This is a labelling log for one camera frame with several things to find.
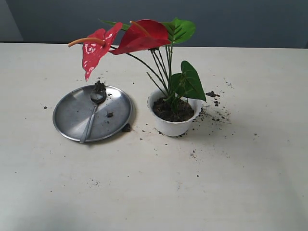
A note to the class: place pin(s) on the artificial red flower plant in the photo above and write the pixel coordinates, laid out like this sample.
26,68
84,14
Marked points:
151,43

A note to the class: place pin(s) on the white flower pot with soil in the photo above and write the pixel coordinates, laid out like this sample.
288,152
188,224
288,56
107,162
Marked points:
173,119

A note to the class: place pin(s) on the soil clump by plate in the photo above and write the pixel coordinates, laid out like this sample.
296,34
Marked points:
126,128

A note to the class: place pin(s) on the round steel plate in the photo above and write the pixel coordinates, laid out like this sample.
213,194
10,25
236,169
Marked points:
73,111

